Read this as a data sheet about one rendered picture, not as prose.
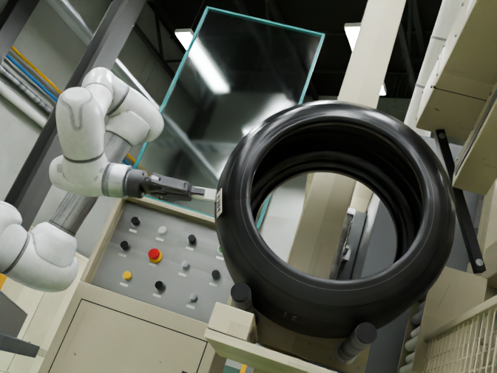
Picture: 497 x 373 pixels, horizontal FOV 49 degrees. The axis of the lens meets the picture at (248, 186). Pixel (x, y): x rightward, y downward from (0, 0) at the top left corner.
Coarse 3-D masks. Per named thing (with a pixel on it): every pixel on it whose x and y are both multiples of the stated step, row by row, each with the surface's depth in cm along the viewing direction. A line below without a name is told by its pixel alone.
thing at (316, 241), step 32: (384, 0) 195; (384, 32) 190; (352, 64) 185; (384, 64) 184; (352, 96) 180; (320, 192) 167; (352, 192) 167; (320, 224) 163; (288, 256) 160; (320, 256) 159
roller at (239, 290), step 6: (240, 282) 119; (234, 288) 119; (240, 288) 118; (246, 288) 118; (234, 294) 118; (240, 294) 118; (246, 294) 118; (234, 300) 118; (240, 300) 118; (246, 300) 118; (234, 306) 127; (240, 306) 122; (246, 306) 123; (252, 306) 131; (252, 312) 135
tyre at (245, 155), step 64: (256, 128) 136; (320, 128) 151; (384, 128) 132; (256, 192) 156; (384, 192) 155; (448, 192) 127; (256, 256) 120; (448, 256) 124; (320, 320) 118; (384, 320) 122
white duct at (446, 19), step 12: (444, 0) 217; (456, 0) 213; (444, 12) 217; (456, 12) 214; (444, 24) 217; (432, 36) 222; (444, 36) 218; (432, 48) 221; (432, 60) 222; (420, 72) 228; (420, 84) 226; (420, 96) 226; (408, 108) 233; (408, 120) 231; (420, 132) 229
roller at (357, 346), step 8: (360, 328) 114; (368, 328) 114; (352, 336) 119; (360, 336) 113; (368, 336) 113; (344, 344) 132; (352, 344) 122; (360, 344) 116; (368, 344) 114; (344, 352) 135; (352, 352) 129
